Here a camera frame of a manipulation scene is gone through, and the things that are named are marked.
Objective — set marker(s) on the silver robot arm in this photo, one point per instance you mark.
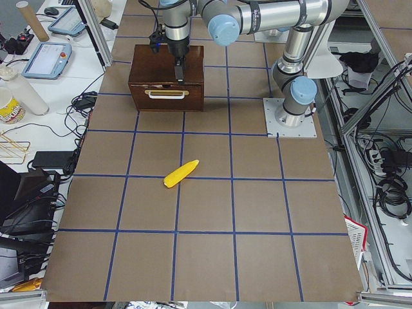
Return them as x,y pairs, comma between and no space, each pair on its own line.
225,23

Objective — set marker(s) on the aluminium frame post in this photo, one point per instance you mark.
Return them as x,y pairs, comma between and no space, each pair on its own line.
92,26

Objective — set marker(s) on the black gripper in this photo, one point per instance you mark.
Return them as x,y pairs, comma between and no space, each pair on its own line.
177,49

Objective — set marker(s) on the far blue teach pendant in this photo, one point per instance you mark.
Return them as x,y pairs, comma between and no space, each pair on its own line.
68,23

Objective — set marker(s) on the wooden drawer with white handle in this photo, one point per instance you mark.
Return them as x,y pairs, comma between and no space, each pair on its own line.
167,97

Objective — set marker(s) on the white red plastic basket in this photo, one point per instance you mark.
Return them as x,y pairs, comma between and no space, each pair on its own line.
358,234

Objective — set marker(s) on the white cylinder bottle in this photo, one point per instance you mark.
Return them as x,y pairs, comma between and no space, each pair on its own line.
23,91

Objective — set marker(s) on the cardboard tube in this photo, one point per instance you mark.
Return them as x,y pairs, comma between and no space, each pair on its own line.
28,13

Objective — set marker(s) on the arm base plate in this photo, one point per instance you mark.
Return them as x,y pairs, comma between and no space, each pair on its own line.
283,125

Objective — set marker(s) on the yellow corn cob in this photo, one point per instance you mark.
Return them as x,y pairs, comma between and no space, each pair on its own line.
180,173

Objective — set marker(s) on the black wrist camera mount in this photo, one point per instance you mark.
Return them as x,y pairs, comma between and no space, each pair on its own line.
156,39

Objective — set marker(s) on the yellow popcorn cup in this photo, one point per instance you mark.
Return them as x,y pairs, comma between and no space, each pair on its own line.
11,110

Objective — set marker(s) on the dark wooden drawer cabinet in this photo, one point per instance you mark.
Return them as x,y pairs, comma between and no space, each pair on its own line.
158,68

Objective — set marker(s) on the blue teach pendant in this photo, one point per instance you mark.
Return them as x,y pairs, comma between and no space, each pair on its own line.
68,23
48,61

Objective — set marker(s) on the near blue teach pendant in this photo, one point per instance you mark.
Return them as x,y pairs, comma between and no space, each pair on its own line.
48,61

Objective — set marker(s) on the white plastic chair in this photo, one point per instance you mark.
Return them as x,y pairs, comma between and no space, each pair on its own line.
319,62

